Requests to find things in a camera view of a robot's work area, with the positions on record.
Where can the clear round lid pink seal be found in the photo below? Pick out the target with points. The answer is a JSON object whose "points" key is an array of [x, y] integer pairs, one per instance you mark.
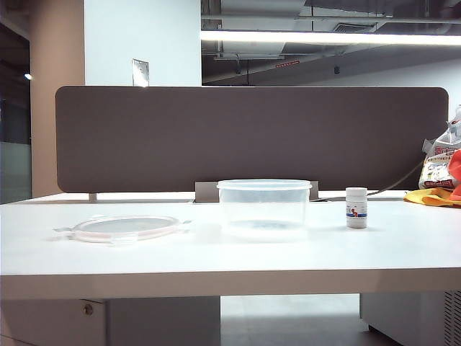
{"points": [[122, 225]]}

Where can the small white medicine bottle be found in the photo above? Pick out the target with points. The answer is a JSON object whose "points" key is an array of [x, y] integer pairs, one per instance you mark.
{"points": [[356, 212]]}

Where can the round clear plastic box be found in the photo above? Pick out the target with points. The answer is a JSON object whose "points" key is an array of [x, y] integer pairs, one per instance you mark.
{"points": [[234, 209]]}

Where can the round metal drawer lock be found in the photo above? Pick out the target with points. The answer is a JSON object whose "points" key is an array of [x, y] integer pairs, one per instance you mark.
{"points": [[87, 308]]}

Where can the brown desk divider panel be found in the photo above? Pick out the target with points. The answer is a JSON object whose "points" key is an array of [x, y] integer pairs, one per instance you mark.
{"points": [[144, 144]]}

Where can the long ceiling light strip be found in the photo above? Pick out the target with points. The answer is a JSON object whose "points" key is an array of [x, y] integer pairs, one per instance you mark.
{"points": [[288, 36]]}

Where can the white drawer unit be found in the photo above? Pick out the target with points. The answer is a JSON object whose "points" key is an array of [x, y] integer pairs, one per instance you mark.
{"points": [[144, 322]]}

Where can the ceiling air vent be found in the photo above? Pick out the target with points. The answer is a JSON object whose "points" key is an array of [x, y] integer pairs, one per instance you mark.
{"points": [[354, 27]]}

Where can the yellow cloth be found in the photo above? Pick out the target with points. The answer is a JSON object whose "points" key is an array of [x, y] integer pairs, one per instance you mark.
{"points": [[425, 197]]}

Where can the printed plastic snack bag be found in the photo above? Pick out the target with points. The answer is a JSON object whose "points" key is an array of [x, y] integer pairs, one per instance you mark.
{"points": [[437, 162]]}

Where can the white vented cabinet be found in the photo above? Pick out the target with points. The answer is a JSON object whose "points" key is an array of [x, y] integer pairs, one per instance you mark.
{"points": [[407, 313]]}

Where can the silver wall plate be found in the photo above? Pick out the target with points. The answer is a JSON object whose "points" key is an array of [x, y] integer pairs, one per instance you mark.
{"points": [[140, 72]]}

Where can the white divider bracket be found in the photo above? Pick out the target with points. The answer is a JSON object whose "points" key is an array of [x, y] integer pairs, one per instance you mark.
{"points": [[93, 197]]}

